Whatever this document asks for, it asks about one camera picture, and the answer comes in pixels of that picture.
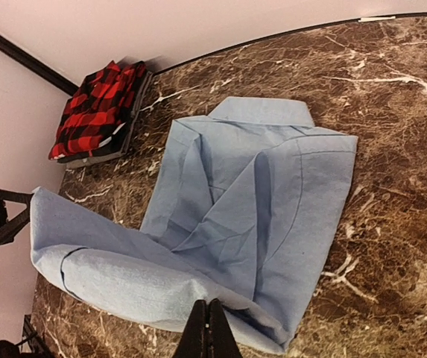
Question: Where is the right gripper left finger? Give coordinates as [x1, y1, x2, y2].
[175, 300, 209, 358]

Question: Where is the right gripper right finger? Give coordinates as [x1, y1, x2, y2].
[207, 299, 241, 358]

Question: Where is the light blue long sleeve shirt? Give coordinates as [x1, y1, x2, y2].
[31, 97, 358, 354]

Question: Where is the red black plaid shirt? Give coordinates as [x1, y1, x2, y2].
[48, 61, 151, 163]

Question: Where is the grey folded shirt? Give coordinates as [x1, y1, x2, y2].
[57, 69, 153, 169]

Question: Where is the left black frame post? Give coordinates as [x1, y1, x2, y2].
[0, 35, 78, 96]

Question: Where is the white wall clip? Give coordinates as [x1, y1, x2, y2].
[358, 16, 396, 22]

